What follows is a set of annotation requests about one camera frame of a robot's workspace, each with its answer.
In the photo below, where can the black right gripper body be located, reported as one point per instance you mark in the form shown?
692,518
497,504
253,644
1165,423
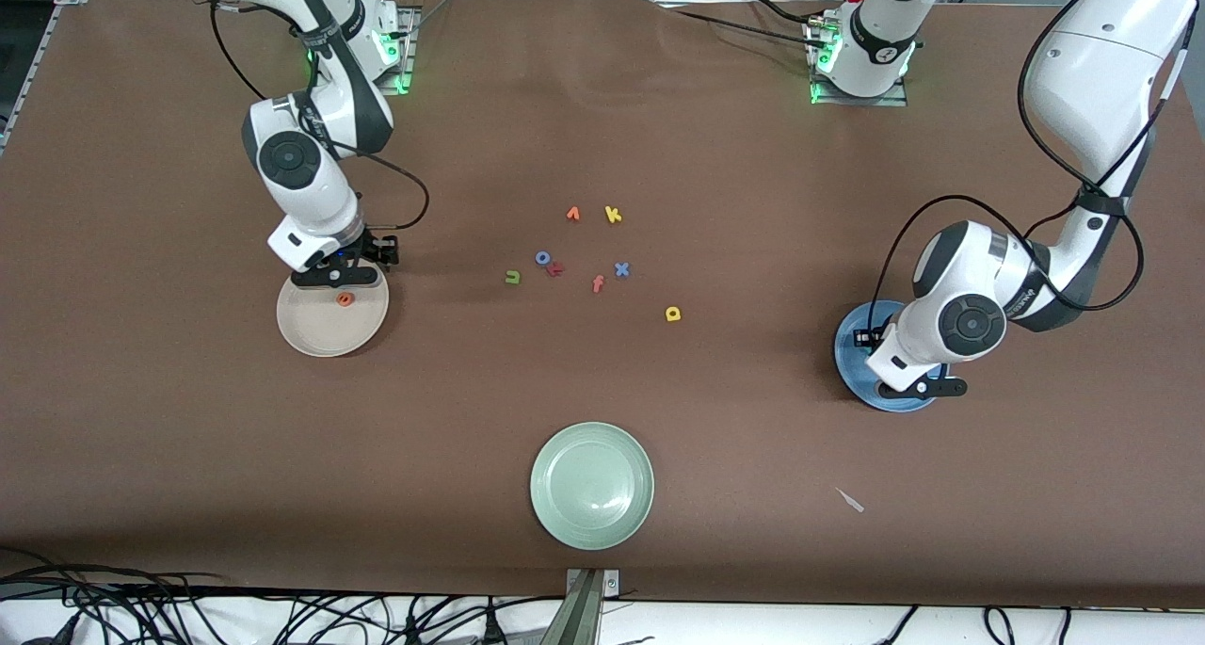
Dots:
375,248

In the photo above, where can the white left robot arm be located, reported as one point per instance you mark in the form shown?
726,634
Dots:
1101,61

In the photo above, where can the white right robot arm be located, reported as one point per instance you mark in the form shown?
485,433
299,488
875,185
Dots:
311,202

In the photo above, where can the blue plate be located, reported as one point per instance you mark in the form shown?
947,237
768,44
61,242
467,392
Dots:
852,374

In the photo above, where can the beige plate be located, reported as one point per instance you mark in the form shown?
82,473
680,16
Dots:
320,330

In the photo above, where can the small white paper scrap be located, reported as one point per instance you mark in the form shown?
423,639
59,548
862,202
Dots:
850,500

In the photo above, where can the brown table cover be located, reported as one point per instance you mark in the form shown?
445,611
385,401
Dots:
602,372

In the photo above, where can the green plate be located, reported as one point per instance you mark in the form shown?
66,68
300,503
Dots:
591,486

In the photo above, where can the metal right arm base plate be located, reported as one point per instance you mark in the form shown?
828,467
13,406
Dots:
407,56

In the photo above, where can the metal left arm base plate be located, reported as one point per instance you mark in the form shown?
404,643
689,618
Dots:
861,101

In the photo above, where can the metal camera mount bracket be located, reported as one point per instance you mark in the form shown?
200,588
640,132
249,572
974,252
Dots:
584,617

